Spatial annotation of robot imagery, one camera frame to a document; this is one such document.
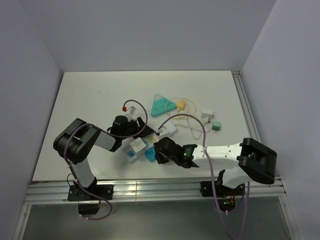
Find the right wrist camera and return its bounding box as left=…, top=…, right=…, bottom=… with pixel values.
left=155, top=126, right=171, bottom=138

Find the yellow charger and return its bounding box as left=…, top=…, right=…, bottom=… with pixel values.
left=176, top=100, right=186, bottom=110

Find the white charger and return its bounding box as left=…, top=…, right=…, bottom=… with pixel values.
left=200, top=109, right=215, bottom=124

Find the blue plug adapter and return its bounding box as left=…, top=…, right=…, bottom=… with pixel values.
left=144, top=147, right=156, bottom=163

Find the teal triangular socket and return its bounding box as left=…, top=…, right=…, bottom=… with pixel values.
left=150, top=93, right=176, bottom=118

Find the white cube socket adapter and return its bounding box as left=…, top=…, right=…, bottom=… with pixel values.
left=129, top=138, right=146, bottom=153

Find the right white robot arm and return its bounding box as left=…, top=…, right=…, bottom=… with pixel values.
left=153, top=137, right=277, bottom=195

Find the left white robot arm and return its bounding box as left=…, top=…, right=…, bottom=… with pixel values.
left=53, top=115, right=155, bottom=200

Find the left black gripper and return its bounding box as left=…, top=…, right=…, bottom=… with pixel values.
left=120, top=117, right=155, bottom=140

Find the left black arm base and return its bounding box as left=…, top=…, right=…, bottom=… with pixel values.
left=67, top=184, right=114, bottom=221

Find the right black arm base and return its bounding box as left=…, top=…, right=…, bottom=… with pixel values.
left=200, top=180, right=245, bottom=212

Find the green charger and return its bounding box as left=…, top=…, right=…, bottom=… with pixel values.
left=211, top=120, right=222, bottom=132

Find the yellow cable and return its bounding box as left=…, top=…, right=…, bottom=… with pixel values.
left=164, top=97, right=197, bottom=120

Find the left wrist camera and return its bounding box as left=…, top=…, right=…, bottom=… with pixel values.
left=122, top=106, right=137, bottom=122

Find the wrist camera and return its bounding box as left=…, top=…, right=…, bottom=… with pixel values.
left=122, top=106, right=137, bottom=122
left=155, top=126, right=171, bottom=138

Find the white colourful power strip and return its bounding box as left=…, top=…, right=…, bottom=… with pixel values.
left=122, top=121, right=178, bottom=164

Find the aluminium front rail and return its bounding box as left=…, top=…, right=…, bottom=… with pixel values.
left=23, top=174, right=287, bottom=205

